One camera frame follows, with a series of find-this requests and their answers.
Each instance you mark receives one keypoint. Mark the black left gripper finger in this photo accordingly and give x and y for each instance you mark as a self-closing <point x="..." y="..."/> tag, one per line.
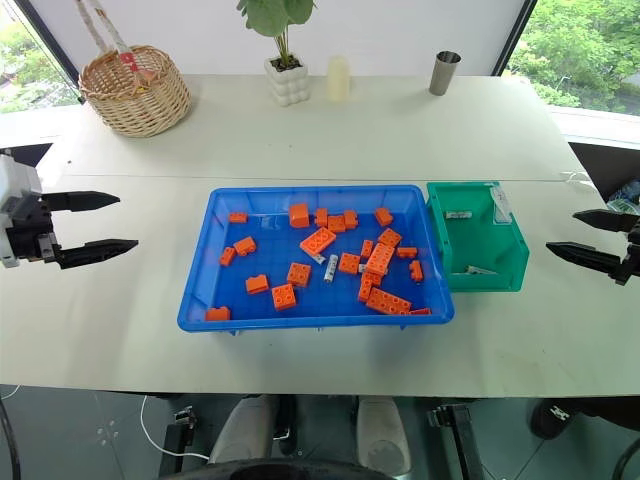
<point x="80" y="201"/>
<point x="95" y="251"/>

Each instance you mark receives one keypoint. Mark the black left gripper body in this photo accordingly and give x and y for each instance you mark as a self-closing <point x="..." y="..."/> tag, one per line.
<point x="32" y="230"/>

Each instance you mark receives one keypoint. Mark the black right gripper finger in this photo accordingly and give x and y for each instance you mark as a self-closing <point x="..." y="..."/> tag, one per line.
<point x="590" y="257"/>
<point x="610" y="220"/>

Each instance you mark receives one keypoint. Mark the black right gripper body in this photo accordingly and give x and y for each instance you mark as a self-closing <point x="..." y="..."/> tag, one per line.
<point x="632" y="250"/>

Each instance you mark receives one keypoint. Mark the green plastic bin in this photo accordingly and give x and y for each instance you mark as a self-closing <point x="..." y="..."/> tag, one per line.
<point x="475" y="240"/>

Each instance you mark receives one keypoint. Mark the white paper label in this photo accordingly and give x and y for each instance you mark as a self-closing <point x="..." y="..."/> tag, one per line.
<point x="502" y="205"/>

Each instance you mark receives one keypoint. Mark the woven wicker basket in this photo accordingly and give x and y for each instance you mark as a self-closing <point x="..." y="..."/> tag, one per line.
<point x="135" y="107"/>

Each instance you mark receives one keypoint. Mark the small orange brick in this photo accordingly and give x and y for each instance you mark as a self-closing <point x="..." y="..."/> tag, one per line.
<point x="383" y="216"/>
<point x="257" y="284"/>
<point x="228" y="256"/>
<point x="367" y="249"/>
<point x="407" y="252"/>
<point x="321" y="217"/>
<point x="218" y="314"/>
<point x="416" y="270"/>
<point x="350" y="219"/>
<point x="244" y="246"/>

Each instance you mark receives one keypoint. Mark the black shoe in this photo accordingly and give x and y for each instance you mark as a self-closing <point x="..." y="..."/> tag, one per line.
<point x="555" y="417"/>

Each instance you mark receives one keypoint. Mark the blue plastic tray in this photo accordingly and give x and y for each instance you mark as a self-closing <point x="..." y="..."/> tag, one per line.
<point x="260" y="235"/>

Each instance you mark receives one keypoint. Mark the thin orange brick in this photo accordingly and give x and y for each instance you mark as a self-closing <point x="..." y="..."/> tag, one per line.
<point x="420" y="311"/>

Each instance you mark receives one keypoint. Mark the square orange brick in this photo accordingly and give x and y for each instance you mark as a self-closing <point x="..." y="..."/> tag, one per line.
<point x="336" y="224"/>
<point x="283" y="297"/>
<point x="299" y="274"/>
<point x="349" y="263"/>

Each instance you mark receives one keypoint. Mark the long orange eight-stud brick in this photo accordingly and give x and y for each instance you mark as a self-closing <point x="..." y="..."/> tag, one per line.
<point x="389" y="302"/>

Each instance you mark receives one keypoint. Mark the tall orange cube block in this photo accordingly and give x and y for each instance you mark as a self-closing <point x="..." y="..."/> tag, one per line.
<point x="299" y="216"/>

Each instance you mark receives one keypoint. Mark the grey metal cup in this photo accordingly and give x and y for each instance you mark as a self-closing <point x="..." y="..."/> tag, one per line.
<point x="443" y="74"/>

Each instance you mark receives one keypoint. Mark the flat orange six-stud brick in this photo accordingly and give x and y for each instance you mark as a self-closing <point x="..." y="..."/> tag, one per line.
<point x="318" y="242"/>

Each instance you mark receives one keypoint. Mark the narrow orange brick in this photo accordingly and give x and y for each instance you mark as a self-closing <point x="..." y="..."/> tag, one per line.
<point x="368" y="286"/>

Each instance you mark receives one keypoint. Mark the grey rounded shape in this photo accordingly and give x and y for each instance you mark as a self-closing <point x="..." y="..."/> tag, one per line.
<point x="242" y="430"/>
<point x="382" y="435"/>

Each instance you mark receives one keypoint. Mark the small white brick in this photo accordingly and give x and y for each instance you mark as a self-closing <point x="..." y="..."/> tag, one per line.
<point x="331" y="269"/>

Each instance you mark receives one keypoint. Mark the white bubble plant pot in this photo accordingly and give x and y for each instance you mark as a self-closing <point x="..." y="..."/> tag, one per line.
<point x="286" y="82"/>

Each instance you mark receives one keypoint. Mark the green potted plant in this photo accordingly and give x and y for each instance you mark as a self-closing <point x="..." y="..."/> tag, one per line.
<point x="277" y="17"/>

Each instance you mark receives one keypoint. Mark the cream cylinder candle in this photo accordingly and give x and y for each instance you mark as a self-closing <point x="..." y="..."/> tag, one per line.
<point x="338" y="80"/>

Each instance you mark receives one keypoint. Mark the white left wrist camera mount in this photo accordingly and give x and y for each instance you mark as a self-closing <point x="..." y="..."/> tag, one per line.
<point x="17" y="182"/>

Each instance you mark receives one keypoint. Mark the black metal stand bracket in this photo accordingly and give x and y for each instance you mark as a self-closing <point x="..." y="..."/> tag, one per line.
<point x="175" y="440"/>
<point x="457" y="435"/>

